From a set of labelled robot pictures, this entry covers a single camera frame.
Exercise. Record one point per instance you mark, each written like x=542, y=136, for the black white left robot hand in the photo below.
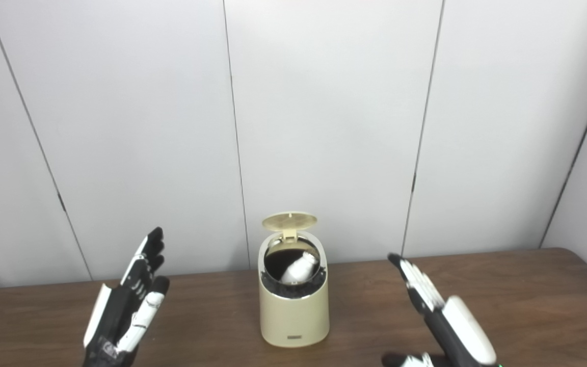
x=120, y=316

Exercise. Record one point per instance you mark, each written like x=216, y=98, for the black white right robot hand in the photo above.
x=451, y=321

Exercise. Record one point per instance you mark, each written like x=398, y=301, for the cream-colored bin body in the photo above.
x=293, y=316

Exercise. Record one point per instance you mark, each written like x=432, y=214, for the small white plastic bottle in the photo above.
x=301, y=270

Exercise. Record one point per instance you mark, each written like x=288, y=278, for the round cream bin lid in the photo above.
x=289, y=220

